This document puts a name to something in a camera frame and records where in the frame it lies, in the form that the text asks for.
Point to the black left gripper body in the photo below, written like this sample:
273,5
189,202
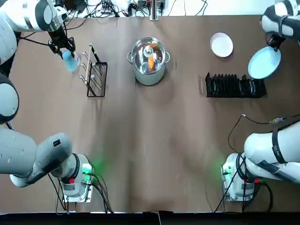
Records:
58,37

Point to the aluminium profile post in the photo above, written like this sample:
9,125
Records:
154,11

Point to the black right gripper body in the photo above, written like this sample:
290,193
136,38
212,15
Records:
276,41

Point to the white plate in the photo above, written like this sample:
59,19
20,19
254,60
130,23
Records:
221,45

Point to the orange carrot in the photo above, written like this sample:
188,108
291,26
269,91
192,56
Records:
151,63

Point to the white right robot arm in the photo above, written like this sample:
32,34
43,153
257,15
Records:
262,145

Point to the light blue cup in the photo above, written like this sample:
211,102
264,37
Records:
70,62

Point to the black drying rack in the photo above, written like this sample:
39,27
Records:
234,86

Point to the steel cooking pot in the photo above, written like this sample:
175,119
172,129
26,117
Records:
150,78

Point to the light blue plate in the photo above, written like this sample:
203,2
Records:
263,63

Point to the black power brick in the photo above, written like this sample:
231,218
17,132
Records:
78,4

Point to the grey hub with red plugs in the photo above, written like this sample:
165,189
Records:
106,8

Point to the glass pot lid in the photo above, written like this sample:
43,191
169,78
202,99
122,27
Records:
138,54

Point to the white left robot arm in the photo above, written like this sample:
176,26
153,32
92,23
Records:
18,150

